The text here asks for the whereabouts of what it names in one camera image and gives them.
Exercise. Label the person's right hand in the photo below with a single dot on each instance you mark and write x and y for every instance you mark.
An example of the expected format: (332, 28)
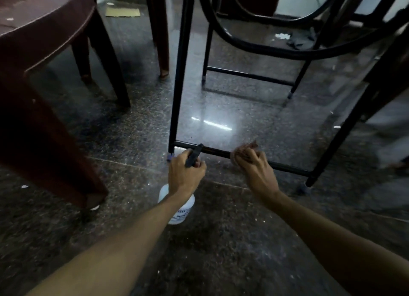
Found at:
(258, 174)

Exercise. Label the person's left hand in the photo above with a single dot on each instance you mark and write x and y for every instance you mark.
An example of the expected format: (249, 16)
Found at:
(182, 177)

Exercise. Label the person's right fingers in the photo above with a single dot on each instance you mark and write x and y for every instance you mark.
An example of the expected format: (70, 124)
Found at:
(247, 156)

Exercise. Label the person's left fingers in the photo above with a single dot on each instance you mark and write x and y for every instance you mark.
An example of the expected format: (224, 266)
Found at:
(195, 164)

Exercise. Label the brown cleaning cloth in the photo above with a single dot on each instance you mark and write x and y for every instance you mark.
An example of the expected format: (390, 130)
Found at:
(244, 150)

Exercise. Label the white spray bottle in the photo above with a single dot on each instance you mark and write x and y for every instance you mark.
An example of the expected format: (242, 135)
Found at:
(179, 206)

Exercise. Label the person's right forearm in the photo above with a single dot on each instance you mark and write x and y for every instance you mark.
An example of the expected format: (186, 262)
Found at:
(338, 247)

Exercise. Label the person's left forearm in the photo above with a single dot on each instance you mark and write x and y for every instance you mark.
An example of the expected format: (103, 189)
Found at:
(108, 254)

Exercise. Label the white paper scrap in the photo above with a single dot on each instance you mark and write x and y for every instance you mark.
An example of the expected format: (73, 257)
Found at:
(282, 36)

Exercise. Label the dark crumpled cloth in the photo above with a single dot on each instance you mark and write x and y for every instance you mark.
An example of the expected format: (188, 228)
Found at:
(300, 38)

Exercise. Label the brown plastic chair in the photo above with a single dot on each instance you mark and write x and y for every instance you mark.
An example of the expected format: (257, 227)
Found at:
(158, 30)
(41, 81)

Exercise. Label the yellow cardboard piece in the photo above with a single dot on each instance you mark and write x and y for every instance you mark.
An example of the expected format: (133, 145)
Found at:
(122, 12)

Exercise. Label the black metal frame chair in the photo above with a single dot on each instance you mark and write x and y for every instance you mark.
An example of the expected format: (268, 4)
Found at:
(255, 81)
(287, 4)

